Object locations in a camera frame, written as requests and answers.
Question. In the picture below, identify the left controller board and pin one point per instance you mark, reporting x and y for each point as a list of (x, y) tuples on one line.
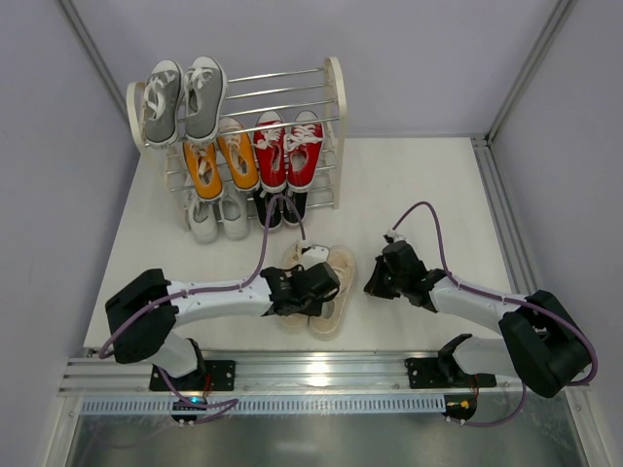
[(188, 413)]

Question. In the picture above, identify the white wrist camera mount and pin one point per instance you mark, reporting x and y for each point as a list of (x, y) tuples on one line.
[(313, 255), (392, 236)]

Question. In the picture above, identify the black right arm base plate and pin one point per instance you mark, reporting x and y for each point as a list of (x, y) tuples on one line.
[(442, 373)]

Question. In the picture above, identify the black canvas sneaker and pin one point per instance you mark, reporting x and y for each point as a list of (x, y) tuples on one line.
[(268, 210), (295, 208)]

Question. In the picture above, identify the aluminium right corner post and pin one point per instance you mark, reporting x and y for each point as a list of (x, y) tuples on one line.
[(540, 48)]

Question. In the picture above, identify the aluminium front rail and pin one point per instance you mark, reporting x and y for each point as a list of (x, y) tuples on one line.
[(258, 372)]

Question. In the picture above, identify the orange canvas sneaker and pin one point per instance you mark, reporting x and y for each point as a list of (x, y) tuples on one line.
[(203, 169), (236, 147)]

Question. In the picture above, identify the white sneaker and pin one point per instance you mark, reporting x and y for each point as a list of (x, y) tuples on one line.
[(233, 210), (202, 219)]

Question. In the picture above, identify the controller board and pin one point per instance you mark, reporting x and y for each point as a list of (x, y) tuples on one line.
[(459, 406), (188, 413)]

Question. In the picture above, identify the red canvas sneaker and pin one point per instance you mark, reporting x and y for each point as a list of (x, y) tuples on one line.
[(303, 145), (267, 141)]

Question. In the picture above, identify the aluminium right side rail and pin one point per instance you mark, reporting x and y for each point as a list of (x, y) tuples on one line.
[(513, 248)]

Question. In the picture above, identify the grey slotted cable duct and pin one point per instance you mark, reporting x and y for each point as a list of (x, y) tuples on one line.
[(272, 404)]

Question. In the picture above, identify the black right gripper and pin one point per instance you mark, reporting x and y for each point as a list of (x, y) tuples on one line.
[(381, 279)]

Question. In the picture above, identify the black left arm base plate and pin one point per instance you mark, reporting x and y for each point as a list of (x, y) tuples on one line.
[(212, 375)]

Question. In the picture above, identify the right controller board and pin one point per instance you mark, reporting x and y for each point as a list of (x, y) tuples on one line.
[(459, 406)]

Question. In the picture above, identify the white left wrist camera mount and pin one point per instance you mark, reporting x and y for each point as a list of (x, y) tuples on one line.
[(313, 255)]

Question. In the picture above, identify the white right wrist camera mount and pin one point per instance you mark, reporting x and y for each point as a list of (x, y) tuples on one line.
[(392, 236)]

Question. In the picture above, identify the aluminium rail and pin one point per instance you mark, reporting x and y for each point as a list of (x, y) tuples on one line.
[(258, 372), (513, 248)]

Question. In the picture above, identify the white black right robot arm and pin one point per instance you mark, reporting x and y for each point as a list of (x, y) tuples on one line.
[(537, 342)]

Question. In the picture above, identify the aluminium corner post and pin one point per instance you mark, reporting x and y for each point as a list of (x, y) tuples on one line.
[(540, 48), (88, 45)]

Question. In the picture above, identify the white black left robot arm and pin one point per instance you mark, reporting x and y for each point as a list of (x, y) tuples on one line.
[(142, 317)]

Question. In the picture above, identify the cream metal shoe shelf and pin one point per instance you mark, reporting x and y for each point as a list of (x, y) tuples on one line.
[(272, 102)]

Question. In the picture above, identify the grey canvas sneaker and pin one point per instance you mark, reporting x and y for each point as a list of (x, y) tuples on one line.
[(162, 96), (205, 86)]

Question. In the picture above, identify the aluminium left corner post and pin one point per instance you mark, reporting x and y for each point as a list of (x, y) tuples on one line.
[(88, 45)]

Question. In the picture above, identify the beige lace sneaker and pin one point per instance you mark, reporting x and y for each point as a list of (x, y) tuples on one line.
[(295, 323), (328, 324)]

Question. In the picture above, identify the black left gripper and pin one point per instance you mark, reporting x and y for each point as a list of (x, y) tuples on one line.
[(323, 285)]

